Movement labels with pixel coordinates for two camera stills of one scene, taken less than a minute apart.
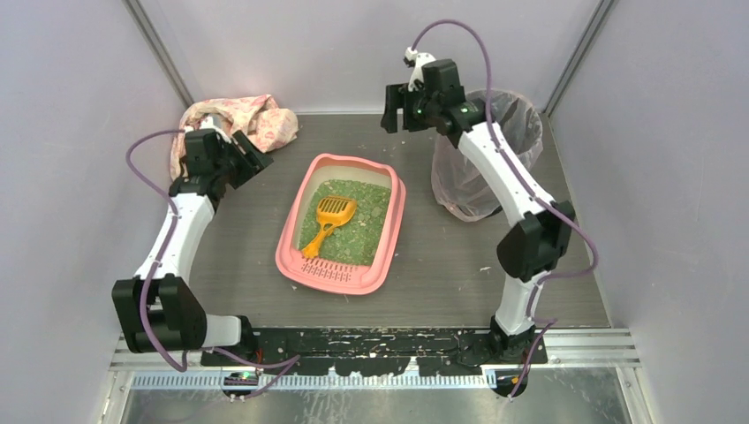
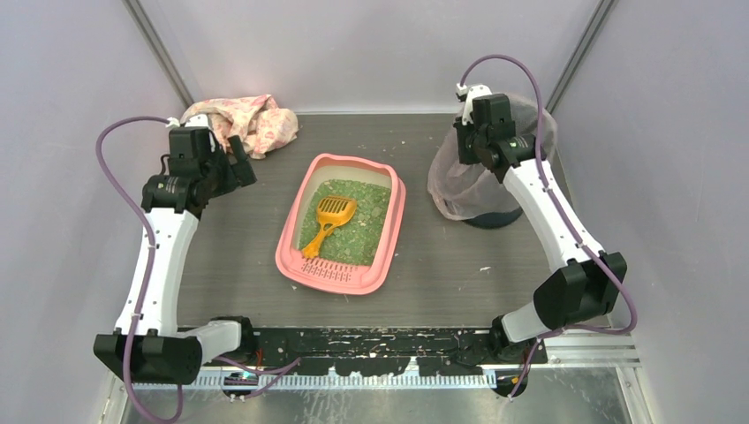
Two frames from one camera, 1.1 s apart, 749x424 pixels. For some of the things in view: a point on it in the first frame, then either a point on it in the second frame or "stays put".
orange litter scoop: [330, 212] stays put
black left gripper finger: [263, 160] to [238, 159]
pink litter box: [345, 278] stays put
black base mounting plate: [374, 352] stays put
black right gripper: [398, 109] to [468, 140]
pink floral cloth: [256, 117] stays put
